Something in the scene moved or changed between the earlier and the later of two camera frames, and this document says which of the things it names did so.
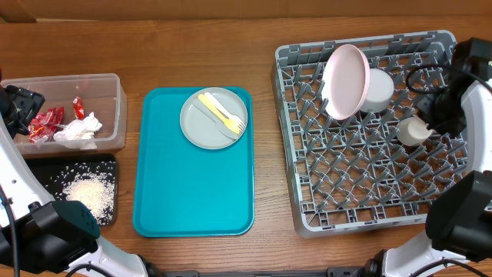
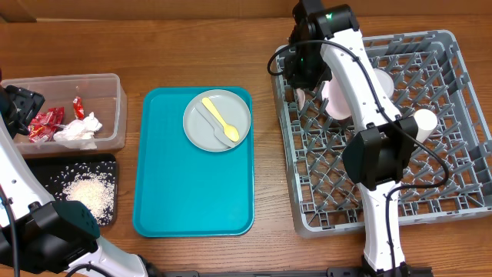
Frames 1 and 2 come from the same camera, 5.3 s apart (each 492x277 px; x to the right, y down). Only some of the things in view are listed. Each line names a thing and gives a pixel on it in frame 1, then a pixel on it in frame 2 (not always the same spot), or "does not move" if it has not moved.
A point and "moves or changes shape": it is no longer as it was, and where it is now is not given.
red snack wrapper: [42, 125] does not move
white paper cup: [412, 131] moves or changes shape
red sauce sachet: [78, 108] does not move
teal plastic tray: [181, 190] does not move
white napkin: [78, 133] does not move
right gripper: [424, 110] -> [299, 81]
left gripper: [28, 102] does not move
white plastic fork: [237, 120] -> [300, 98]
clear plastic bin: [80, 113] does not move
